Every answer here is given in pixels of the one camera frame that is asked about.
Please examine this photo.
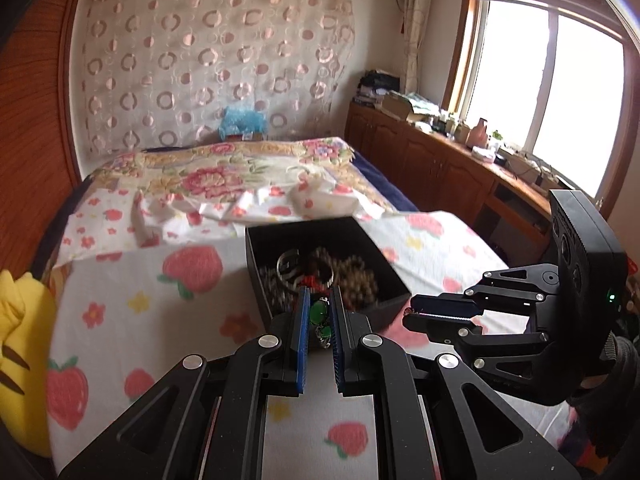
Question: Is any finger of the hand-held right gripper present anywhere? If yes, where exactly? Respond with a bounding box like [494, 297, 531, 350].
[410, 263, 561, 318]
[402, 311, 549, 377]

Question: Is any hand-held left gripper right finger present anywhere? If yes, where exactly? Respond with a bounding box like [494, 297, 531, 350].
[330, 285, 583, 480]

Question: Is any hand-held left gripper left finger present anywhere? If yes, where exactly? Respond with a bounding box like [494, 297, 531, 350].
[57, 286, 311, 480]

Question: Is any green stone jewelry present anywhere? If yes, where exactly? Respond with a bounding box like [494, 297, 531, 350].
[310, 297, 334, 351]

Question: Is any black jewelry box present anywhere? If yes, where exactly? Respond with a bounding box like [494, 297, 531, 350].
[245, 216, 412, 334]

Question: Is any dark wooden bead bracelet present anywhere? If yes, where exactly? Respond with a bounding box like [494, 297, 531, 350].
[257, 266, 301, 314]

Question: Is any person's right forearm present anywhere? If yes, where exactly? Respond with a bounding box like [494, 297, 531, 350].
[560, 332, 640, 476]

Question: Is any silver bangle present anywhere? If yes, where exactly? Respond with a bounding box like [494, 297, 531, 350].
[276, 249, 336, 292]

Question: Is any white box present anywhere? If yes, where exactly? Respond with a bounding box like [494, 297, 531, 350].
[495, 145, 557, 187]

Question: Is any dark blue blanket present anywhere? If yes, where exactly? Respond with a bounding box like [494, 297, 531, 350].
[352, 150, 421, 214]

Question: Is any wooden cabinet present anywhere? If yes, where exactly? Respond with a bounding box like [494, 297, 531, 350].
[345, 102, 566, 272]

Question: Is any crumpled floral cloth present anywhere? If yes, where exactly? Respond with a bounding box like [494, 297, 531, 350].
[292, 180, 366, 219]

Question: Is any pink bottle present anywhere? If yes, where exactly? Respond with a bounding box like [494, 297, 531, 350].
[467, 117, 490, 149]

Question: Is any strawberry print bed sheet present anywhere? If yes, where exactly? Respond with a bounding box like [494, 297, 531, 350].
[47, 180, 568, 480]

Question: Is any floral quilt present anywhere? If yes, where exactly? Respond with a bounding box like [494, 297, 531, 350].
[82, 136, 401, 217]

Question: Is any window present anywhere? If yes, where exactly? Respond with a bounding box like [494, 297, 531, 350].
[442, 0, 640, 213]

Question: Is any blue fluffy toy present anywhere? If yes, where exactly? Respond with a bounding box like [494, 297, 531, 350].
[217, 106, 269, 141]

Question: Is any dark pile of clothes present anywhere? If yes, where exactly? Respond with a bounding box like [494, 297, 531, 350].
[357, 71, 401, 109]

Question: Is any yellow plush toy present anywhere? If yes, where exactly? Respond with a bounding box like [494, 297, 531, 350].
[0, 269, 57, 459]

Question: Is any white lace curtain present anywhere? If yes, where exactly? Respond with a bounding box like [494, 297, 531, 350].
[402, 0, 437, 99]

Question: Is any circle pattern curtain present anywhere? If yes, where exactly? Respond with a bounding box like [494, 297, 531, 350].
[80, 0, 359, 157]

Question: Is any wooden slatted wardrobe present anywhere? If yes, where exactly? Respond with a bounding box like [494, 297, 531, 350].
[0, 0, 87, 281]

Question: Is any small brown bead necklace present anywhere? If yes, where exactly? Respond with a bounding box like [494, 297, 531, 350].
[310, 246, 379, 309]

